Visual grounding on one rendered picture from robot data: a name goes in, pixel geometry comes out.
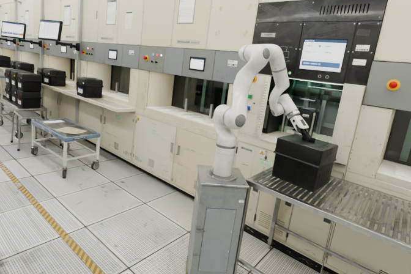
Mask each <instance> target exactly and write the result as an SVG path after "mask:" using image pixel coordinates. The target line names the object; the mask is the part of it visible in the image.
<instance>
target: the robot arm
mask: <svg viewBox="0 0 411 274"><path fill-rule="evenodd" d="M238 55H239V58H240V59H241V60H242V61H245V62H248V63H247V64H246V65H245V66H244V67H243V68H242V69H241V70H240V71H239V72H238V74H237V75H236V78H235V80H234V84H233V87H232V106H229V105H219V106H217V107H216V109H215V111H214V114H213V123H214V126H215V130H216V133H217V141H216V146H215V155H214V159H213V166H212V167H210V168H209V169H208V170H207V171H206V174H207V175H208V176H209V177H210V178H212V179H215V180H219V181H223V182H230V181H233V180H235V179H236V178H237V174H236V173H235V172H234V171H232V167H233V163H234V155H235V148H236V142H237V139H236V137H235V134H234V132H233V130H232V129H235V130H236V129H240V128H242V127H243V126H244V125H245V123H246V120H247V100H248V93H249V90H250V87H251V84H252V82H253V80H254V78H255V76H256V75H257V74H258V73H259V72H260V71H261V70H262V69H263V68H264V67H265V66H266V64H267V63H268V61H269V63H270V67H271V70H272V74H273V79H274V82H275V87H274V88H273V90H272V92H271V94H270V97H269V104H270V109H271V112H272V114H273V115H274V116H279V115H281V114H285V115H286V116H287V118H288V119H289V120H290V121H291V122H292V125H293V126H294V128H295V129H296V131H297V132H299V133H301V134H302V136H303V137H304V139H305V140H306V141H309V140H310V139H311V138H310V137H311V136H310V135H309V133H308V129H307V128H309V127H308V125H307V123H306V122H305V120H304V119H303V118H302V116H300V112H299V110H298V109H297V107H296V106H295V104H294V103H293V101H292V99H291V98H290V96H289V94H283V95H282V96H280V95H281V94H282V93H283V92H284V91H285V90H286V89H287V88H288V87H289V77H288V74H287V68H286V63H285V60H284V54H283V51H282V49H281V48H280V47H279V46H278V45H274V44H252V45H244V46H242V47H241V48H240V49H239V52H238Z"/></svg>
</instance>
